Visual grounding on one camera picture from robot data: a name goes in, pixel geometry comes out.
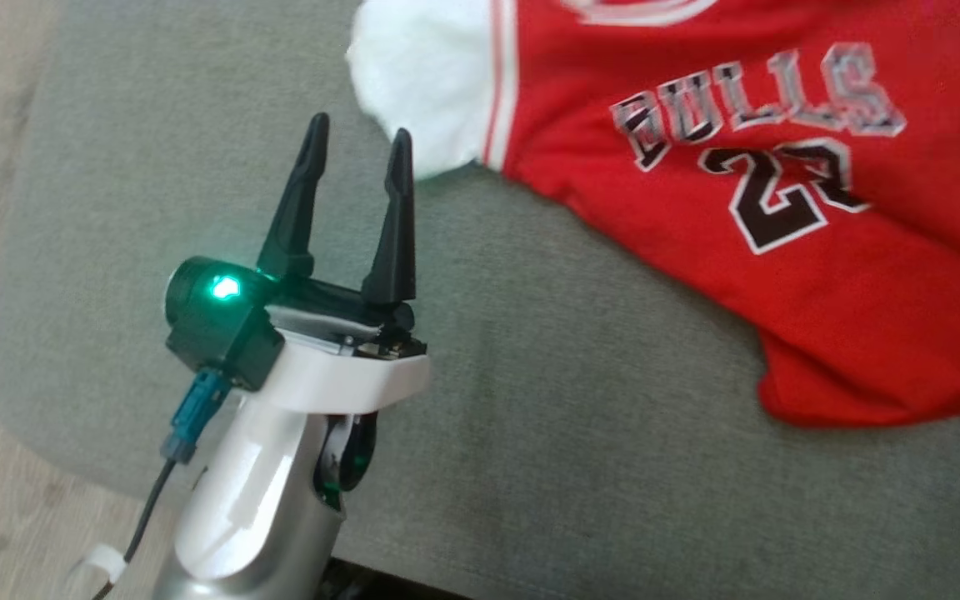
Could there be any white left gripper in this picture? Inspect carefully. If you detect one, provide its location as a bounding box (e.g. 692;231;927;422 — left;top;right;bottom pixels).
257;112;432;414

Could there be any red jersey with white sleeves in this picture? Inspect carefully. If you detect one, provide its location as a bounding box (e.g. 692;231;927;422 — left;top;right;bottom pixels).
345;0;960;428

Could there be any large grey sofa seat cushion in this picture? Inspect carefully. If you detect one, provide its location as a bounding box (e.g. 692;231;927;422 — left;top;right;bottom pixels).
0;0;960;600

